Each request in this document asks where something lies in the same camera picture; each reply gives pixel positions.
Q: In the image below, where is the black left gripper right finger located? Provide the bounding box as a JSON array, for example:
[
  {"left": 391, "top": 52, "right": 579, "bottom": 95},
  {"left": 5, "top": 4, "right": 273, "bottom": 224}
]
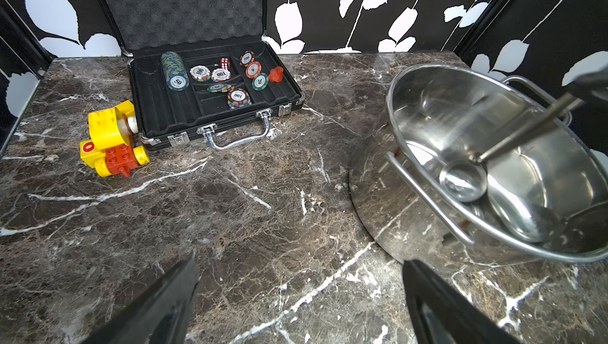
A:
[{"left": 402, "top": 260, "right": 518, "bottom": 343}]

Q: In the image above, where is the long steel ladle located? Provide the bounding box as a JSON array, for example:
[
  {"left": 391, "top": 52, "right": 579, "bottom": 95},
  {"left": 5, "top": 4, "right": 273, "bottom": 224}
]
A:
[{"left": 440, "top": 93, "right": 584, "bottom": 203}]

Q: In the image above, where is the stainless steel pot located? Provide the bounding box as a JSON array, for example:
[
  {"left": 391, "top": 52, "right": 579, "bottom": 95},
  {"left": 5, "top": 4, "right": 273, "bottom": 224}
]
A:
[{"left": 385, "top": 63, "right": 607, "bottom": 263}]

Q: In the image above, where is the stack of poker chips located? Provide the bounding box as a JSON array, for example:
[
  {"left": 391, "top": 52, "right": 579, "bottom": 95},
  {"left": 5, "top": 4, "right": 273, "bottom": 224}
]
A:
[{"left": 161, "top": 51, "right": 189, "bottom": 91}]

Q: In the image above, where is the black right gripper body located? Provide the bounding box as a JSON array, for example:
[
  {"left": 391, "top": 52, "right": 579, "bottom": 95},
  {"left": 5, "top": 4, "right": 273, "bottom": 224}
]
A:
[{"left": 565, "top": 66, "right": 608, "bottom": 107}]

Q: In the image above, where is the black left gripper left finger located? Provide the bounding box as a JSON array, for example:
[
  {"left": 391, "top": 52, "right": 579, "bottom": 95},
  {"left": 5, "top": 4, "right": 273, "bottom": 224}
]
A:
[{"left": 84, "top": 259, "right": 199, "bottom": 343}]

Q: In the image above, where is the yellow red toy block vehicle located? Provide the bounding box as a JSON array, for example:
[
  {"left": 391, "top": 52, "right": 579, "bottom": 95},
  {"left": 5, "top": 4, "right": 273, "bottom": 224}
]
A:
[{"left": 80, "top": 100, "right": 150, "bottom": 178}]

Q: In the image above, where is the red dealer button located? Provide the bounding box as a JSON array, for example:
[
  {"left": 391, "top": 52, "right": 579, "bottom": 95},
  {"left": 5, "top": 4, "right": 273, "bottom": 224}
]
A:
[{"left": 269, "top": 66, "right": 284, "bottom": 83}]

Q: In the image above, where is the black poker chip case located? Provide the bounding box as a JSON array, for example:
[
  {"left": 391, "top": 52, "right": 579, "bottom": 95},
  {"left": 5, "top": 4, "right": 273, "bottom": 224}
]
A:
[{"left": 98, "top": 0, "right": 305, "bottom": 150}]

